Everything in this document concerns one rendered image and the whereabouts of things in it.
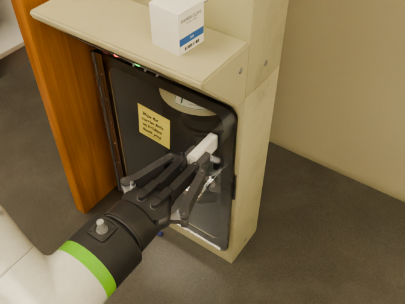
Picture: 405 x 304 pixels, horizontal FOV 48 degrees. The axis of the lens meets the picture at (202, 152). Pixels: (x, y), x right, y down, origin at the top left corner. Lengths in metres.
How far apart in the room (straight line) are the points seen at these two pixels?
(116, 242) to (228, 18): 0.33
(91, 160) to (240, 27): 0.57
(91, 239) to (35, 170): 0.72
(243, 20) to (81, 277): 0.39
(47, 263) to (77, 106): 0.46
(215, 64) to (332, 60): 0.57
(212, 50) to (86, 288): 0.34
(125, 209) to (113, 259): 0.07
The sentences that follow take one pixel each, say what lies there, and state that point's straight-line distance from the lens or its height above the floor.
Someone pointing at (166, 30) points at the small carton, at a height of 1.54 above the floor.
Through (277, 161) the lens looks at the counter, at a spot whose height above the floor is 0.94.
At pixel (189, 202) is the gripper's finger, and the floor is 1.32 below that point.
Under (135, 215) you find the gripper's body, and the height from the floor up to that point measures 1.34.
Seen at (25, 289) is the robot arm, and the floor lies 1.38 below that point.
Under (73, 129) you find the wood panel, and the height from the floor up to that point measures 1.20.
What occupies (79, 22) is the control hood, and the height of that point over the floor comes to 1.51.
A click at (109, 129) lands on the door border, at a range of 0.99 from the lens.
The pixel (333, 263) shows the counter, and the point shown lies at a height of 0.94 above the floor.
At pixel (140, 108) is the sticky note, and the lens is 0.86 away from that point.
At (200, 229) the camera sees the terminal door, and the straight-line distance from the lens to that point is 1.00.
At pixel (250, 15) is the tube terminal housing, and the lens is 0.63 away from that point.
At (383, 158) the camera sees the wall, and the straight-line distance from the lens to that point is 1.24.
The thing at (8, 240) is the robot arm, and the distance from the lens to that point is 0.58.
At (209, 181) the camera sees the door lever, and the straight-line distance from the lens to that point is 0.85.
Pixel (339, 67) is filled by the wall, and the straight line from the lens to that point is 1.13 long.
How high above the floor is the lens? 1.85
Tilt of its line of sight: 45 degrees down
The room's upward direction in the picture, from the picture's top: straight up
